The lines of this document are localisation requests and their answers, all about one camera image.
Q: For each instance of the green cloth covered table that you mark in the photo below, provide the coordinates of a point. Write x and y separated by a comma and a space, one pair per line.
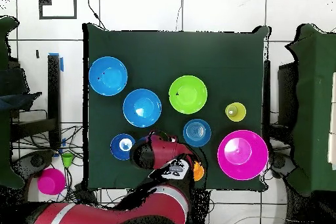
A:
5, 37
312, 103

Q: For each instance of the dark green table cloth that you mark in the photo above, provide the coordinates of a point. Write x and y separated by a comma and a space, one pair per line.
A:
157, 55

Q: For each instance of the black equipment base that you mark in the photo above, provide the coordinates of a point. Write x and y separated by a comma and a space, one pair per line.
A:
34, 161
281, 162

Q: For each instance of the large blue bowl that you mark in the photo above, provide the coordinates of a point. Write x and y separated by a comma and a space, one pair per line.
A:
142, 107
108, 75

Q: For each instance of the small dark blue bowl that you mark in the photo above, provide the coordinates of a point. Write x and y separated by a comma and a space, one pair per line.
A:
116, 147

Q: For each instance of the black power adapter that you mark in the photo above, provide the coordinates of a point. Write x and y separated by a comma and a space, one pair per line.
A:
84, 193

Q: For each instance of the small ribbed blue bowl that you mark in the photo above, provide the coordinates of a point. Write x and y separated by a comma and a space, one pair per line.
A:
197, 132

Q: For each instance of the lime green bowl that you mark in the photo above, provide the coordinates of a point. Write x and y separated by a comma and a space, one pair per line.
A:
188, 94

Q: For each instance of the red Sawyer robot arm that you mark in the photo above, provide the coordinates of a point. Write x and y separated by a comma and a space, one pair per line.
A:
162, 150

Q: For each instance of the dark blue fabric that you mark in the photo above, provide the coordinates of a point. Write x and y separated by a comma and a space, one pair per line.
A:
15, 100

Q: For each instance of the black stand frame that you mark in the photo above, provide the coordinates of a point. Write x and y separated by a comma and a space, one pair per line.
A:
53, 98

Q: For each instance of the large pink bowl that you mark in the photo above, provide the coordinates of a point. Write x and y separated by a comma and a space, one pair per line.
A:
242, 155

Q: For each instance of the small green cup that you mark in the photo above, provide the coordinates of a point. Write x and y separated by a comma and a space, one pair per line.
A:
67, 158

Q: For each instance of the pink cup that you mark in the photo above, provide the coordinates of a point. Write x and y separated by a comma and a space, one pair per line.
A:
51, 181

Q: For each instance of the blue tape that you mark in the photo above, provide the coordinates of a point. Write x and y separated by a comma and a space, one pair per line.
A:
61, 65

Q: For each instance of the yellow ribbed cup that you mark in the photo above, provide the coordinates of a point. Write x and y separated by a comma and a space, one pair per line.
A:
237, 113

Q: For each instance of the orange cup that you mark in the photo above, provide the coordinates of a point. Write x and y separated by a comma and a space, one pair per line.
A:
199, 171

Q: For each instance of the black box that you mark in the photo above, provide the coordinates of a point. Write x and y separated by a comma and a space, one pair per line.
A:
287, 95

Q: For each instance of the black post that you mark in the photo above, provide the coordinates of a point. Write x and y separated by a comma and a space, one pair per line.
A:
266, 98

